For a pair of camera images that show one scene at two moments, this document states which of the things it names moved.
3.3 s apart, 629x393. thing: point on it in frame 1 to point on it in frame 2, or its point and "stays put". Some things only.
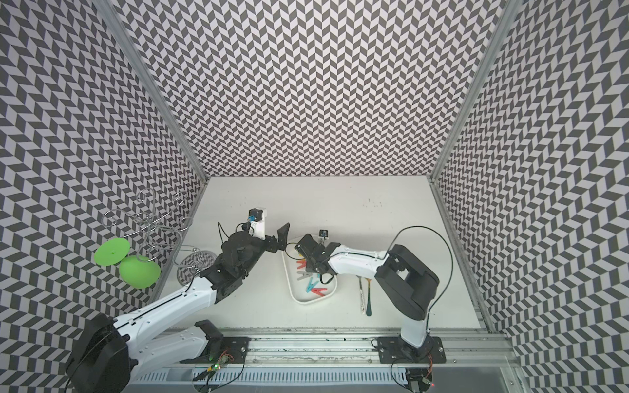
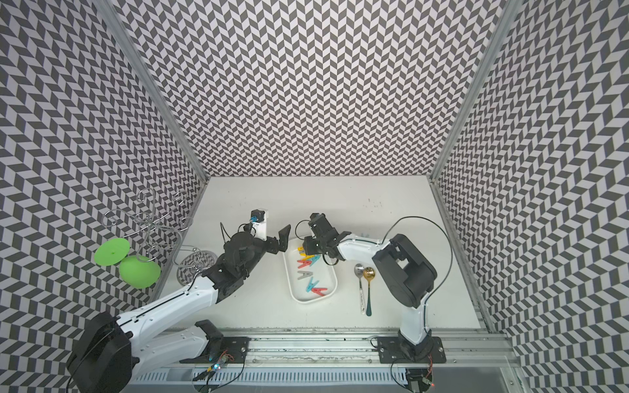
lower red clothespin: x=317 y=291 stays put
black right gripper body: x=310 y=266 to x=314 y=246
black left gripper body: x=259 y=247 stays put
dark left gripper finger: x=282 y=232 stays put
